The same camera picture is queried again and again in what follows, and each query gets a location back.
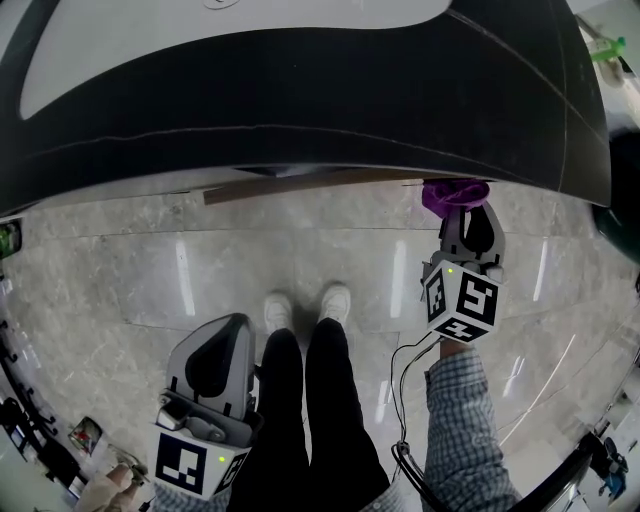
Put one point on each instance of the person's white shoe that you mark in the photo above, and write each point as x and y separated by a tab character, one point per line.
277	310
335	302

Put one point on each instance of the black bin with green bag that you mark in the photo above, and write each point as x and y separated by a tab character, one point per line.
10	239

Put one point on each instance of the person's leg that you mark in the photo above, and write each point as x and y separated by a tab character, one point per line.
280	400
340	400

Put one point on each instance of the white sink basin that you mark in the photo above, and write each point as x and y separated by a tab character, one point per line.
150	30

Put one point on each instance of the person's white right shoe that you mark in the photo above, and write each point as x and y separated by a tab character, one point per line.
335	302

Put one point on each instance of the dark green bin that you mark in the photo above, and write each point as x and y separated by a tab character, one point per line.
620	200

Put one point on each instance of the person's left leg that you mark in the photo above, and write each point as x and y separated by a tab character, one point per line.
280	400

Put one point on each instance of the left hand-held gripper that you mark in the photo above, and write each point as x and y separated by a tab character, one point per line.
200	450

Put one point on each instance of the person's right leg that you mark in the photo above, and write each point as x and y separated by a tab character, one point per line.
340	400

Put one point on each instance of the person's white left shoe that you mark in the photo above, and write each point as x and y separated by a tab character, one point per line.
277	310

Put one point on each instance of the purple cloth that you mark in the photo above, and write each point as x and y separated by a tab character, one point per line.
452	195

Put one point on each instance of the green bottle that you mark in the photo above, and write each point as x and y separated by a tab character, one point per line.
607	49

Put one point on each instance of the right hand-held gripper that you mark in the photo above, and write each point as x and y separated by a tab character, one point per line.
460	300

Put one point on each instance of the grey metal box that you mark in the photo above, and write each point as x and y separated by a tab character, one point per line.
560	480

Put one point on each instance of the clear glass ornament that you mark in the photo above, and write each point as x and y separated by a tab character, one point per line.
612	71

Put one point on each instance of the person's left forearm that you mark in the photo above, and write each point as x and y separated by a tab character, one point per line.
185	500

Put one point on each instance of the person's right forearm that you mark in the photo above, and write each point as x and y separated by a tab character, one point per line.
465	425

